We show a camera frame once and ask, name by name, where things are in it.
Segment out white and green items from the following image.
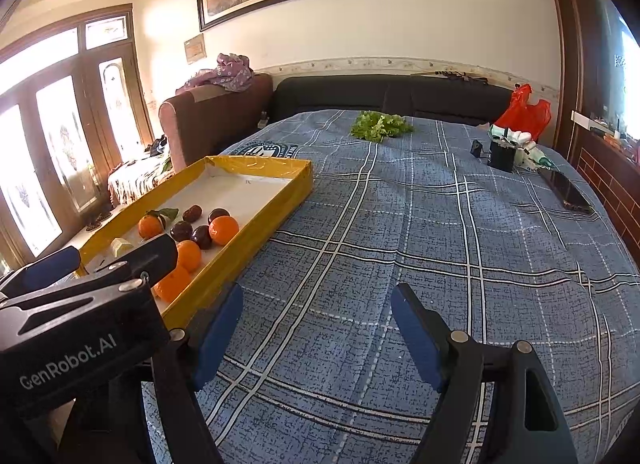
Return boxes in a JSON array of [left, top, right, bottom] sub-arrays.
[[487, 124, 553, 170]]

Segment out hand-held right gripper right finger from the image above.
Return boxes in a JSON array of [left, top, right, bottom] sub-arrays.
[[390, 283, 581, 464]]

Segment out black smartphone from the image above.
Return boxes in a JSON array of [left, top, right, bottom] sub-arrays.
[[536, 167, 596, 217]]

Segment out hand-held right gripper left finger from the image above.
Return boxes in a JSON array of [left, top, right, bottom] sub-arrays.
[[65, 283, 246, 464]]

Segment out wooden glass door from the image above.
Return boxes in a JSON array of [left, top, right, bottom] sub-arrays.
[[0, 4, 153, 265]]

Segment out patterned furniture cover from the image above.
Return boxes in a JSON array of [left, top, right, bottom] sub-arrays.
[[107, 154, 176, 207]]

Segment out purple floral cloth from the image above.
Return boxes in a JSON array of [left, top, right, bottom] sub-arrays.
[[175, 53, 256, 94]]

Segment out small wall plaque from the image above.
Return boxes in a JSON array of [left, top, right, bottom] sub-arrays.
[[184, 34, 207, 65]]

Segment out yellow cardboard tray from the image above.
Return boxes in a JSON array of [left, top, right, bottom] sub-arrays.
[[75, 155, 315, 331]]

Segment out brown armchair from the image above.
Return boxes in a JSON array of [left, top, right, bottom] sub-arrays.
[[159, 73, 274, 172]]

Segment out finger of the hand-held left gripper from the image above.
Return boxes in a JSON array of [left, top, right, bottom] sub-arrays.
[[95, 233, 180, 290], [0, 245, 82, 297]]

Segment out green lettuce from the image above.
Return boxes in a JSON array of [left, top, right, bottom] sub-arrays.
[[350, 111, 415, 143]]

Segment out black box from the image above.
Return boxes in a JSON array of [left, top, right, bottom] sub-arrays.
[[488, 139, 516, 173]]

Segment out blue plaid blanket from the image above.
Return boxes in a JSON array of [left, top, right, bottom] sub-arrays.
[[142, 109, 640, 464]]

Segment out orange with green leaf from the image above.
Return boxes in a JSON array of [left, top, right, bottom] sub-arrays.
[[137, 207, 179, 240]]

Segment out red plastic bag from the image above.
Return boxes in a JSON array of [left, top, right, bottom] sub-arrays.
[[492, 84, 552, 142]]

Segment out brown wooden wall unit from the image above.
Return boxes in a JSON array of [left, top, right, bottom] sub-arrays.
[[537, 0, 640, 265]]

